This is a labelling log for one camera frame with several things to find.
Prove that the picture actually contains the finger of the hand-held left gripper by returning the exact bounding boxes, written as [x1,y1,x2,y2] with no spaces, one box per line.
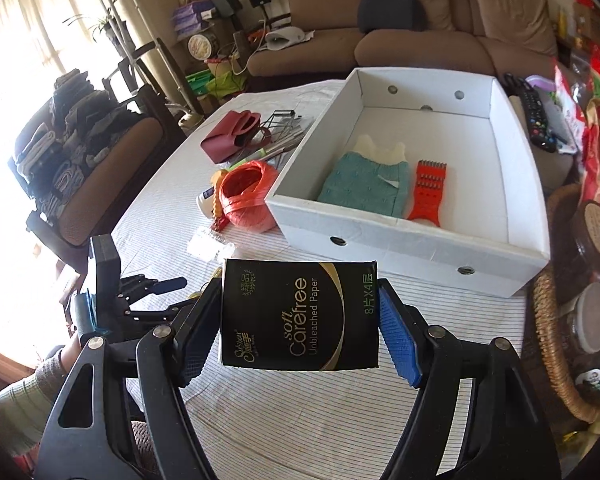
[125,300,208,328]
[122,275,188,306]

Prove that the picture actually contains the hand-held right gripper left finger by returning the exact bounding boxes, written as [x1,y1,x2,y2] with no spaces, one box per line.
[40,272,226,480]

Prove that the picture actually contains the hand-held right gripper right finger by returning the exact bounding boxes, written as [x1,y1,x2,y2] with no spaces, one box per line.
[375,277,563,480]

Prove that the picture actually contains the black tissue packet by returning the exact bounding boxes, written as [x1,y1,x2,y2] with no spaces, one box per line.
[219,258,381,372]

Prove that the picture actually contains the red plastic grater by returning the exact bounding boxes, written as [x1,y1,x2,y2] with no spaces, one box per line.
[406,160,451,224]

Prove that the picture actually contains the teal knitted glove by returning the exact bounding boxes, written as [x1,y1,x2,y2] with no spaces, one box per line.
[317,133,412,219]

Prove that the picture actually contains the white cardboard box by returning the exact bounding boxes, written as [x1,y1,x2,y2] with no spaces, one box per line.
[264,66,552,298]

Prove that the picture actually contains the person's left forearm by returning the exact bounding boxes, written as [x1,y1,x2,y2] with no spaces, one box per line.
[0,332,81,456]

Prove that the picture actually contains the desktop with striped tablecloth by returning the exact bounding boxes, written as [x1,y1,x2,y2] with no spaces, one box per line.
[97,79,546,480]

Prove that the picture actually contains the clear plastic wrapper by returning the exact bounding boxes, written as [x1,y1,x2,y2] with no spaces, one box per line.
[189,232,236,263]

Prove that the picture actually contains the brown seat armchair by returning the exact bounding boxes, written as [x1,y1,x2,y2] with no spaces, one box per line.
[10,115,186,261]

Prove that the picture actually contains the white plastic bottle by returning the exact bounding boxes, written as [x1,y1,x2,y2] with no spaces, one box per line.
[196,187,221,216]

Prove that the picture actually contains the yellow plastic corkscrew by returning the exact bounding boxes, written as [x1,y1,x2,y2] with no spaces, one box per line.
[210,169,232,232]

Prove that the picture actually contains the red raffia twine ball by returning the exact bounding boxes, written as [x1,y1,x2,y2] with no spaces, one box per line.
[216,160,281,233]

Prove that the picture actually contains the pile of folded clothes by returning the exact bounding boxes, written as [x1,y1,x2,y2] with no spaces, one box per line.
[15,72,146,221]

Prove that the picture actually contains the wicker basket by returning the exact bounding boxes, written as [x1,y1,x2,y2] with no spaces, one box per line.
[532,182,600,423]

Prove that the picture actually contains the maroon pouch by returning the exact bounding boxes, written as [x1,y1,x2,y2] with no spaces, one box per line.
[200,110,271,164]

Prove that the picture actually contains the steel kitchen tool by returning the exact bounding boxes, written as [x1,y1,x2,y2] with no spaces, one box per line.
[265,120,316,161]

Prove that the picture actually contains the jar with grey lid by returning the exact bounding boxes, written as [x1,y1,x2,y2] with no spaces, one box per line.
[565,282,600,361]

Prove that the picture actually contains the dark wooden chair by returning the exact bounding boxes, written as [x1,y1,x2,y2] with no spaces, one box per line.
[102,37,206,126]

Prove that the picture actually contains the green plastic bag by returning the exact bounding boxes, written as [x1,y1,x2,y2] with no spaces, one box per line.
[207,67,248,98]

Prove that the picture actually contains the jar with brown lid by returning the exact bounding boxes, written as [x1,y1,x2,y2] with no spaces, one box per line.
[562,200,600,306]

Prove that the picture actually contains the round tin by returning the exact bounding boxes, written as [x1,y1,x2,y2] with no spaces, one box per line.
[186,35,213,63]

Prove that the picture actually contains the potted plant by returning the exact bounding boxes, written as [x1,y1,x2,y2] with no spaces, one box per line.
[62,7,131,46]

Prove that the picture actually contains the white coat stand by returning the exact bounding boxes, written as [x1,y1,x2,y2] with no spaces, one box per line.
[82,0,201,126]

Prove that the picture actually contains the purple tissue box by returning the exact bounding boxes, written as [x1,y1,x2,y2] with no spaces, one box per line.
[175,20,213,38]
[171,0,216,23]

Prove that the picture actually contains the black remote control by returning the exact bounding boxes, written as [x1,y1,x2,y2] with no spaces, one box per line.
[515,87,558,153]

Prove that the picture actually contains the brown sofa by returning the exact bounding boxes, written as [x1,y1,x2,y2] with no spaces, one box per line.
[247,0,563,81]

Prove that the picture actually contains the red white snack bag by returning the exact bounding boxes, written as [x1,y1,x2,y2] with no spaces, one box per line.
[552,62,588,151]

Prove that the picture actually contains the dark blue pillow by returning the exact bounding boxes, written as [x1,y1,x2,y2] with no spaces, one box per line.
[357,0,427,33]

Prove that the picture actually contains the metal wire whisk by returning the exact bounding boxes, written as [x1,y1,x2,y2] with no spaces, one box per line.
[257,109,301,133]

